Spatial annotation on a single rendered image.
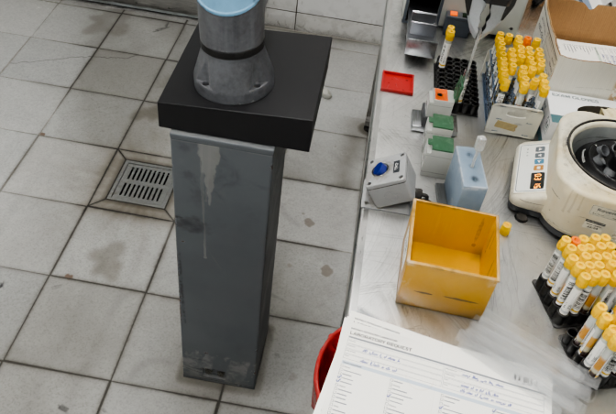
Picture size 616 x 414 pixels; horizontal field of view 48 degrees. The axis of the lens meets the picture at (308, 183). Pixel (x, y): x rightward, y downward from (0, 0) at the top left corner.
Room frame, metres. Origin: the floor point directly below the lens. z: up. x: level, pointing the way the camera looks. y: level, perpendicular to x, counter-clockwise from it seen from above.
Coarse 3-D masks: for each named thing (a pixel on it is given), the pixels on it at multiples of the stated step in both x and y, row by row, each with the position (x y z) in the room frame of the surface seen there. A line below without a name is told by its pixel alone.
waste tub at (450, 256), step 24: (432, 216) 0.77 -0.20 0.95; (456, 216) 0.76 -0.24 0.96; (480, 216) 0.76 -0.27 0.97; (408, 240) 0.70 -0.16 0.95; (432, 240) 0.77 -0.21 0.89; (456, 240) 0.76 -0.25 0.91; (480, 240) 0.76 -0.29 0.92; (408, 264) 0.64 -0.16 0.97; (432, 264) 0.72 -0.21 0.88; (456, 264) 0.73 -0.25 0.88; (480, 264) 0.73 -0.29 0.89; (408, 288) 0.64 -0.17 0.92; (432, 288) 0.64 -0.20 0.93; (456, 288) 0.64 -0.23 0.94; (480, 288) 0.63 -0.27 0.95; (456, 312) 0.63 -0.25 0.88; (480, 312) 0.63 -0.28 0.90
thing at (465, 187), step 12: (456, 156) 0.90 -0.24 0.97; (468, 156) 0.89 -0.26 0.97; (480, 156) 0.90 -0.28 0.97; (456, 168) 0.88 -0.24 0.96; (468, 168) 0.86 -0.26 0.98; (480, 168) 0.87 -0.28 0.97; (456, 180) 0.86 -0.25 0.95; (468, 180) 0.83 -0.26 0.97; (480, 180) 0.84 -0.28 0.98; (444, 192) 0.89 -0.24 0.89; (456, 192) 0.84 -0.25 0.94; (468, 192) 0.82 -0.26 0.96; (480, 192) 0.82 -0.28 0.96; (456, 204) 0.82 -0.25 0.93; (468, 204) 0.82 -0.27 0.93; (480, 204) 0.82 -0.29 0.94
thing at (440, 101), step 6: (438, 90) 1.11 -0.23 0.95; (444, 90) 1.11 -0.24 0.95; (450, 90) 1.11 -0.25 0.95; (432, 96) 1.09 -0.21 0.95; (438, 96) 1.09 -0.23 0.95; (444, 96) 1.09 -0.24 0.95; (450, 96) 1.09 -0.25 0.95; (426, 102) 1.10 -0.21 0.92; (432, 102) 1.07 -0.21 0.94; (438, 102) 1.07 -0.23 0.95; (444, 102) 1.07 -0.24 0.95; (450, 102) 1.07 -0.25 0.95; (426, 108) 1.08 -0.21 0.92; (432, 108) 1.07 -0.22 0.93; (438, 108) 1.07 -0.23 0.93; (444, 108) 1.07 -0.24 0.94; (450, 108) 1.07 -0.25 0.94; (426, 114) 1.07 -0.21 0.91; (432, 114) 1.07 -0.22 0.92; (444, 114) 1.07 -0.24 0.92; (450, 114) 1.07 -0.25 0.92
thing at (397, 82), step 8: (384, 72) 1.24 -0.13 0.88; (392, 72) 1.25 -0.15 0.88; (400, 72) 1.25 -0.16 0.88; (384, 80) 1.23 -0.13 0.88; (392, 80) 1.23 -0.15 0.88; (400, 80) 1.23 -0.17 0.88; (408, 80) 1.24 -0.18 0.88; (384, 88) 1.19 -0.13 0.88; (392, 88) 1.20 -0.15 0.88; (400, 88) 1.20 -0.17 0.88; (408, 88) 1.21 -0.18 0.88
